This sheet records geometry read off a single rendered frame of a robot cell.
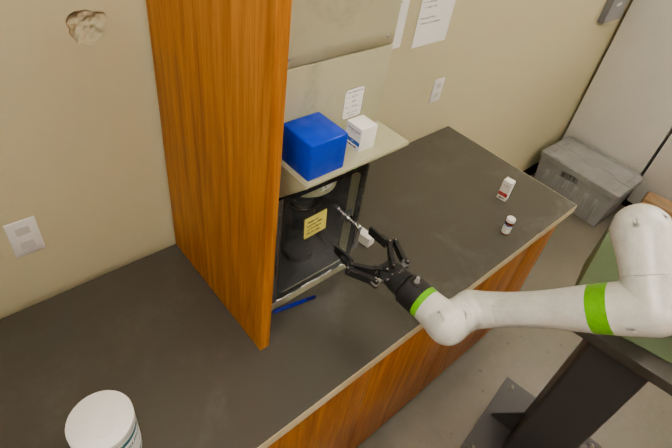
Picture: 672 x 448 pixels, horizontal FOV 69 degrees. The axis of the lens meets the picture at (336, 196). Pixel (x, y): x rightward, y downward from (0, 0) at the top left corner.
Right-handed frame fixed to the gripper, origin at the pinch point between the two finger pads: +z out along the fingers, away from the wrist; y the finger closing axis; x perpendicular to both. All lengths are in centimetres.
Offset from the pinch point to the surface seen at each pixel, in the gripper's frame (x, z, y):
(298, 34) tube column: -64, 6, 23
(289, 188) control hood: -32.1, -0.3, 26.7
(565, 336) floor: 114, -47, -139
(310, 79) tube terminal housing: -53, 6, 19
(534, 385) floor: 114, -52, -98
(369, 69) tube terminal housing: -52, 6, 1
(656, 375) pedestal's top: 21, -79, -54
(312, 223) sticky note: -10.8, 4.5, 13.9
